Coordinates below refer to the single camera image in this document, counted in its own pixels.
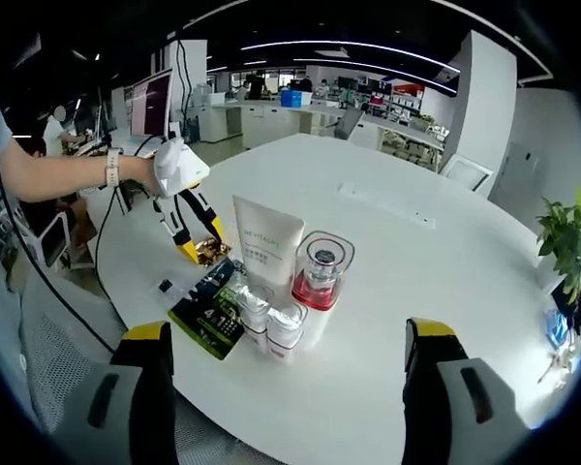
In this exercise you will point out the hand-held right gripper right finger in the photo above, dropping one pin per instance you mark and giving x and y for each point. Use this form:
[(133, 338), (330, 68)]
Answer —
[(445, 416)]

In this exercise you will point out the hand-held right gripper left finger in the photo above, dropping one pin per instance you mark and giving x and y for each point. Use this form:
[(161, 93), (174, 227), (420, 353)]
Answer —
[(126, 416)]

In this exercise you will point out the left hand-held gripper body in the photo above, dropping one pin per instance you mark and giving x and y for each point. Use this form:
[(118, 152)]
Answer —
[(179, 167)]

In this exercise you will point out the gold foil skincare sachet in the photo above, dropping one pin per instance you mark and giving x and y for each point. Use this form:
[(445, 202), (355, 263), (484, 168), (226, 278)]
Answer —
[(213, 252)]

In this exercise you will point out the white skincare tube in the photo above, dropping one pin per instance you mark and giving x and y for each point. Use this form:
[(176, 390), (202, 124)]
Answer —
[(266, 242)]

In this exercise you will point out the green black skincare pouch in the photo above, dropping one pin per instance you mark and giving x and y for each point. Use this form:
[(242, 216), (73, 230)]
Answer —
[(208, 319)]

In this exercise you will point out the small white skincare bottle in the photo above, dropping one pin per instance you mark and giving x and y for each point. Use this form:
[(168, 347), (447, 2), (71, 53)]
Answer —
[(254, 315), (285, 339)]

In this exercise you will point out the red banded skincare bottle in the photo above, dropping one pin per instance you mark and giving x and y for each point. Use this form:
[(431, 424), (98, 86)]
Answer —
[(319, 290)]

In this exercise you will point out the blue storage box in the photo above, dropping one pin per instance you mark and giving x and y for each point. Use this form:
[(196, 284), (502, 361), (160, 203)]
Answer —
[(295, 98)]

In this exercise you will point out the beige wrist watch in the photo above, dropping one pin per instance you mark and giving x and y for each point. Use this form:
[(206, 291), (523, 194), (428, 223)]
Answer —
[(112, 167)]

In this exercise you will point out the white laptop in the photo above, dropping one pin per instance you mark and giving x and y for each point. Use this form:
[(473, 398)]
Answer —
[(150, 106)]

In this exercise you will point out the white counter cabinets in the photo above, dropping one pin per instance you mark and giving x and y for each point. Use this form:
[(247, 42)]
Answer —
[(261, 118)]

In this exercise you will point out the white black office chair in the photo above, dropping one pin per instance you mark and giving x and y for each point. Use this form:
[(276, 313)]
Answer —
[(53, 242)]

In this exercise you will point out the blue crumpled cloth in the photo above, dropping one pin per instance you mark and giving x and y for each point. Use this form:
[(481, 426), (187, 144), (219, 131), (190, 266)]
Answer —
[(557, 329)]

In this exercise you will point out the person's light blue shirt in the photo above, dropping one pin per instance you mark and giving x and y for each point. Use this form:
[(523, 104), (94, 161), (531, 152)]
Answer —
[(0, 315)]

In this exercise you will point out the grey chair back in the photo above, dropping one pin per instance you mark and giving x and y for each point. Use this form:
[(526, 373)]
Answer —
[(349, 123)]

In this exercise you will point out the white low shelf unit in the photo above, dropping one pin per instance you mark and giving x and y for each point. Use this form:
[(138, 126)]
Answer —
[(406, 140)]

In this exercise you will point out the store shelf with goods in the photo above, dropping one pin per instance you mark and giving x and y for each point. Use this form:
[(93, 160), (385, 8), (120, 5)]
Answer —
[(397, 104)]

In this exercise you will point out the potted green plant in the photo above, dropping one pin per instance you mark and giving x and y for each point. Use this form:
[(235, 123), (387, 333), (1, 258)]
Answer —
[(569, 232)]

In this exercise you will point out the grey wall cabinet door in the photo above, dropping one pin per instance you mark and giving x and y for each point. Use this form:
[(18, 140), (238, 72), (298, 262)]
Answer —
[(518, 174)]

